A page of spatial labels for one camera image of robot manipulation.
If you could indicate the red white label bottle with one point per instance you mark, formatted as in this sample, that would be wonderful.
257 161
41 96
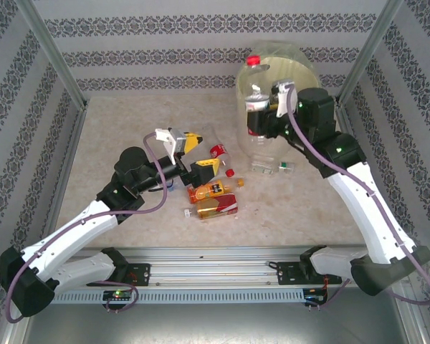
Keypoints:
256 104

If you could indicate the orange juice bottle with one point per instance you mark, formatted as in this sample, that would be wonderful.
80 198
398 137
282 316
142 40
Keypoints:
215 190

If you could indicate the red cola label bottle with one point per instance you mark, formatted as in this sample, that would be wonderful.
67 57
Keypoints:
218 150

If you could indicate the gold red label bottle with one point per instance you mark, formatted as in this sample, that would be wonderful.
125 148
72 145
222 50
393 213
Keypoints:
216 209

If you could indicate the wide clear plastic bottle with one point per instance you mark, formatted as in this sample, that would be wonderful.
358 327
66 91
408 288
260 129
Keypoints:
261 166

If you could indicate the small clear bottle green label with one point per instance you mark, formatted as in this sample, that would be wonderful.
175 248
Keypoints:
286 167

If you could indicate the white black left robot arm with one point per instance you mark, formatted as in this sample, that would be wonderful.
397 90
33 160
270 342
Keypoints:
64 236

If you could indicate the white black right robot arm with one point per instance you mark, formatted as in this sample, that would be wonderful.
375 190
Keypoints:
372 215

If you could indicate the cream plastic bin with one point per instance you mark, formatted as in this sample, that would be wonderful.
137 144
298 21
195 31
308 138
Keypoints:
304 71

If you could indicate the aluminium right side rail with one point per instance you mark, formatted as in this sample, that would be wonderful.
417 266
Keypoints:
347 120

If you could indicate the aluminium left side rail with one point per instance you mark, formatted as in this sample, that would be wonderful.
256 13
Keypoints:
61 179

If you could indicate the aluminium right frame post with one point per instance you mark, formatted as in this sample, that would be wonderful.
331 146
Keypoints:
370 50

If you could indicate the aluminium frame post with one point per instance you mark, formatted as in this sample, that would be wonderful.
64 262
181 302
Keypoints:
370 50
52 50

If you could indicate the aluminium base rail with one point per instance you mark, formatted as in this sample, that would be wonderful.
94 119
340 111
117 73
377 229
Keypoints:
215 267

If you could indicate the aluminium left frame post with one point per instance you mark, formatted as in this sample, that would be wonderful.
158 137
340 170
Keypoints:
52 50

